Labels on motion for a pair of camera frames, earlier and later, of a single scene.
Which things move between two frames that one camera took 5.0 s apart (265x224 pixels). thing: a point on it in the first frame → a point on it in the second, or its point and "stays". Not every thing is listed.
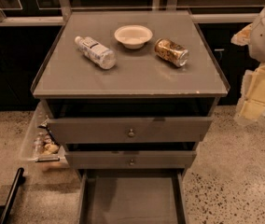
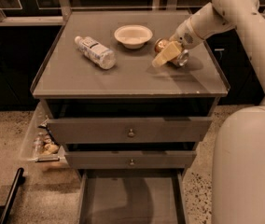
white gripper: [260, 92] → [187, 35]
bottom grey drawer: [132, 196] stays
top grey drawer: [130, 130] stays
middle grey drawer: [131, 160] stays
